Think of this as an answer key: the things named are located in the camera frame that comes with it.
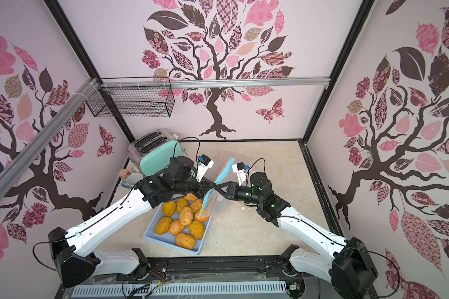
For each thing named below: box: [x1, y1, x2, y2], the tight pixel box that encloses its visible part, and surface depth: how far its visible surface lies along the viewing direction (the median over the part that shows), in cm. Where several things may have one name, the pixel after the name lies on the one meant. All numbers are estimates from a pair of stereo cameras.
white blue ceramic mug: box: [120, 171, 145, 190], surface depth 94 cm
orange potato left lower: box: [155, 216, 173, 235], surface depth 83 cm
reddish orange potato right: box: [194, 209, 211, 223], surface depth 85 cm
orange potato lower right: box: [188, 220, 206, 240], surface depth 81 cm
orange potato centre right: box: [189, 199, 203, 214], surface depth 89 cm
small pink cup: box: [118, 168, 131, 182], surface depth 94 cm
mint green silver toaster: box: [127, 128, 185, 177], surface depth 96 cm
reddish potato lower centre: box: [168, 219, 186, 237], surface depth 82 cm
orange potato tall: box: [178, 206, 193, 226], surface depth 81 cm
